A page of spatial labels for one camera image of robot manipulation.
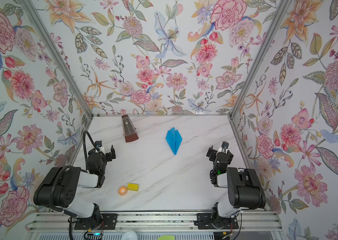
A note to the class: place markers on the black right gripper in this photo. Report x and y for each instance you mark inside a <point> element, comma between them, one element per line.
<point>214,153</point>

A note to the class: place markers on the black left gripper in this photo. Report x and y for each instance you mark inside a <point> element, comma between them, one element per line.
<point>108,156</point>

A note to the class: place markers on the blue square paper sheet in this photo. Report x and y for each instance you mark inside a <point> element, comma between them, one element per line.
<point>174,140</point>

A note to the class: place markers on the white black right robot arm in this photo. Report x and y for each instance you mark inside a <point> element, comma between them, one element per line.
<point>244,191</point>

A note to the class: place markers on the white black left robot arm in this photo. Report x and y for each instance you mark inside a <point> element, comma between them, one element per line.
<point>58,190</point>

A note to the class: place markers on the orange tape roll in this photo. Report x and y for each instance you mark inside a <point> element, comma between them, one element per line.
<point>122,191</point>

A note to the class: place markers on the brown wooden metronome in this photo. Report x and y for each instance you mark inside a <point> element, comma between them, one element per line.
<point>129,130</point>

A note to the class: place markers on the yellow block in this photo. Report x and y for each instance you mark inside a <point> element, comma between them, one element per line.
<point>133,187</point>

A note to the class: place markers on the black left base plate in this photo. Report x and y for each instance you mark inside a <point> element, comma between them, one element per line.
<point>103,222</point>

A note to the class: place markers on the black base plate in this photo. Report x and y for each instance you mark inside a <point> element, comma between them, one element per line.
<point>217,221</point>
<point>103,222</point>

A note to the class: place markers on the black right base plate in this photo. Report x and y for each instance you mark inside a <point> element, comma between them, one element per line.
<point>217,221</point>

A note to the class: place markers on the aluminium front rail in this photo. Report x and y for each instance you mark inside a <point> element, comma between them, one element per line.
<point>184,221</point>

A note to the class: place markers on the left back aluminium corner post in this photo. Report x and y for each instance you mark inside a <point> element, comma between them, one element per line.
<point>35,18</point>

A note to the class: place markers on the aluminium corner post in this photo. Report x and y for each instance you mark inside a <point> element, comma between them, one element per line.
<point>35,18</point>
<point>280,13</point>

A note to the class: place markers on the right back aluminium corner post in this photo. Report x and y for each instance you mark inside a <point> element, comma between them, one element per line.
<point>280,13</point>

